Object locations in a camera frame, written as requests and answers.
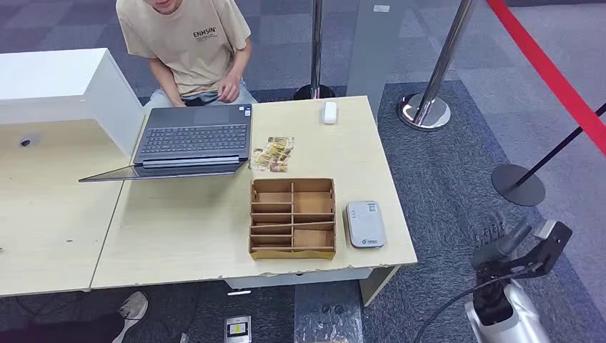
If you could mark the person's left hand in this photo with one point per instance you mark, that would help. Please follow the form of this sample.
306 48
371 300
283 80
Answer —
229 90

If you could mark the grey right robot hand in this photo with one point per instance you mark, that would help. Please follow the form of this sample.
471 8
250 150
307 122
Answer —
494 255

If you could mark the wooden compartment organizer box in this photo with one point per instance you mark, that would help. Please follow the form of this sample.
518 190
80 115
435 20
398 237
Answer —
292 220

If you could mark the person's left forearm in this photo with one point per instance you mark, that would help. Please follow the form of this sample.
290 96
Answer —
241 59

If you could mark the person's right forearm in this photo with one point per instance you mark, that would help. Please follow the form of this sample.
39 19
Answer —
165 83

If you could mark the person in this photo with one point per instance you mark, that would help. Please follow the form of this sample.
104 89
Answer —
189 47

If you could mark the grey card reader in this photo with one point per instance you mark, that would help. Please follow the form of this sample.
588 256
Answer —
364 225

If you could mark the person's foot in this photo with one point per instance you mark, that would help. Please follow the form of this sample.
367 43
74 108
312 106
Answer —
132 310

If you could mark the person's leg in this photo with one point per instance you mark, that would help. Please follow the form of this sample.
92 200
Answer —
57 331

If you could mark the dark grey laptop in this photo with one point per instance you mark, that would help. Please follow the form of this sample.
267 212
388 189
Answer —
194 139

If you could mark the black stanchion round base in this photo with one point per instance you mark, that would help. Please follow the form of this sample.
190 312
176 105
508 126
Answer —
518 187

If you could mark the chrome stanchion black base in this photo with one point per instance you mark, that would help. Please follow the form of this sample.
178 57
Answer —
316 47

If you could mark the white computer mouse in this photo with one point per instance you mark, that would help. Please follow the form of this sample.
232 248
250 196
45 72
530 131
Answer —
329 112

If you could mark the white table leg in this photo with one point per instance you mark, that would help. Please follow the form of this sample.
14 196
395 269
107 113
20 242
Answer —
376 286

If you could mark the white label sticker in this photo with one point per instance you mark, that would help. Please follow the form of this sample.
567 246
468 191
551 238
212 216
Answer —
381 8

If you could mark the plastic-wrapped grey block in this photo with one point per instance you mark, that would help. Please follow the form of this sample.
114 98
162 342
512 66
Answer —
326 317

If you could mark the white cabinet box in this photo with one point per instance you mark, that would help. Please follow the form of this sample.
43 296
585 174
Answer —
47 71

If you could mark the red barrier belt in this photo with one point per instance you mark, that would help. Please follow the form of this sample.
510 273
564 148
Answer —
549 71

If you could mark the white strip under table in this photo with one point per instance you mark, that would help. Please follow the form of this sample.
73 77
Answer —
239 293

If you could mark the grey floor device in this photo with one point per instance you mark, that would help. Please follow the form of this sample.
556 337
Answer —
237 330

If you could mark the black camera bracket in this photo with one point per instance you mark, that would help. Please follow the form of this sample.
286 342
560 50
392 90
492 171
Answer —
544 255

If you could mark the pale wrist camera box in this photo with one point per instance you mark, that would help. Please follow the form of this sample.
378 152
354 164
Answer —
544 229

